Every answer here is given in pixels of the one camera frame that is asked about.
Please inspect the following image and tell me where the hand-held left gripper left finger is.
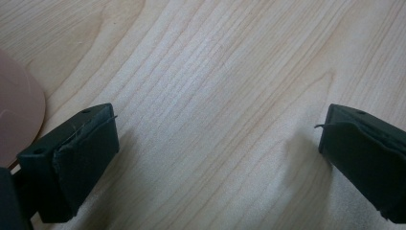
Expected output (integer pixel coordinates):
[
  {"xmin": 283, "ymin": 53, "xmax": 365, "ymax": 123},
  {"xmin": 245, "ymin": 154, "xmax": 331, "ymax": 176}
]
[{"xmin": 16, "ymin": 103, "xmax": 121, "ymax": 224}]

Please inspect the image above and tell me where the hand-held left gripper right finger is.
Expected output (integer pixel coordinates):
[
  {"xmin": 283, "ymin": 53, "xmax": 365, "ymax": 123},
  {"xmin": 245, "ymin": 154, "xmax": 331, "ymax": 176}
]
[{"xmin": 314, "ymin": 103, "xmax": 406, "ymax": 224}]

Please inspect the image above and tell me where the pink round plate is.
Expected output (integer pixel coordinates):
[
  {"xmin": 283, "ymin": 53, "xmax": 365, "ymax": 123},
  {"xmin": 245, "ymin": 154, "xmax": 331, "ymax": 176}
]
[{"xmin": 0, "ymin": 49, "xmax": 47, "ymax": 169}]

